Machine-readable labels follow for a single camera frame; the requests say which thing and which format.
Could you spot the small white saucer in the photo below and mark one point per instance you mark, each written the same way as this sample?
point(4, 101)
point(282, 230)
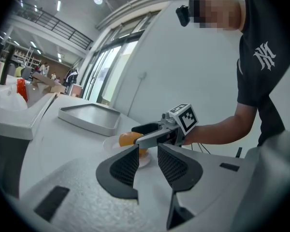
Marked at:
point(110, 145)

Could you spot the white ceramic sink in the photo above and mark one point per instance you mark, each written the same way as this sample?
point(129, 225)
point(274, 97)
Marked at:
point(12, 122)

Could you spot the black balcony railing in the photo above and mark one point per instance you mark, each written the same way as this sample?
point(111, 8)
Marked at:
point(58, 25)

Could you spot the clear plastic bag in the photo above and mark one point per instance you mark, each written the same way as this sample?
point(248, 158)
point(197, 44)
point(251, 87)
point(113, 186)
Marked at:
point(7, 100)

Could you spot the grey wall socket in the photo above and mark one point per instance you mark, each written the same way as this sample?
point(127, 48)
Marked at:
point(142, 75)

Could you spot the brown cardboard box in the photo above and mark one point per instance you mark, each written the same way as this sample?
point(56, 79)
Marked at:
point(47, 82)

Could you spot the coat rack with clothes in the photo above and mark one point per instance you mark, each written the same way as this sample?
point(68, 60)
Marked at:
point(71, 76)

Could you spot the person's right forearm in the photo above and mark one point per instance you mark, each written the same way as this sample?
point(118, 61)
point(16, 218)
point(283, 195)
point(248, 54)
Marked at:
point(220, 132)

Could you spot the black faucet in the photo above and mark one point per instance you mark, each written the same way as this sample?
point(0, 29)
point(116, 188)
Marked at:
point(7, 66)

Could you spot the person's head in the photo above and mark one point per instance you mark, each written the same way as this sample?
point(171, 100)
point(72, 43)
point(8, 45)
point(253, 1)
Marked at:
point(217, 6)

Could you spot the red packet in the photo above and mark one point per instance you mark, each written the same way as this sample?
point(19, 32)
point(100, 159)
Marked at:
point(22, 89)

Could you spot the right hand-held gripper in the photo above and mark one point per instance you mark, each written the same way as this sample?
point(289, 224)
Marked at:
point(186, 118)

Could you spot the person's black t-shirt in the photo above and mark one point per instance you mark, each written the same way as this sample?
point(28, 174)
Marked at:
point(263, 81)

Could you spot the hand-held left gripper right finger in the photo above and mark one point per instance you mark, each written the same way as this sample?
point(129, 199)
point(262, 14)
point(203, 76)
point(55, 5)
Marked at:
point(176, 170)

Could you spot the glass door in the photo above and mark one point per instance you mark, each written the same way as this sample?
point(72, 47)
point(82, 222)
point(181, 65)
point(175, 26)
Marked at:
point(106, 69)

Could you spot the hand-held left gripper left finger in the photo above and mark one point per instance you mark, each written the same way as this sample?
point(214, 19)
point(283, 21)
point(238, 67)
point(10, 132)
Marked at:
point(123, 170)

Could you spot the grey rectangular tray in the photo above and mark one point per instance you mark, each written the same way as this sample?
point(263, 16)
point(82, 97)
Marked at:
point(91, 116)

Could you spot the black head camera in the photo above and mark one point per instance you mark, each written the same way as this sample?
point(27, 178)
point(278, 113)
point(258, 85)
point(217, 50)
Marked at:
point(183, 16)

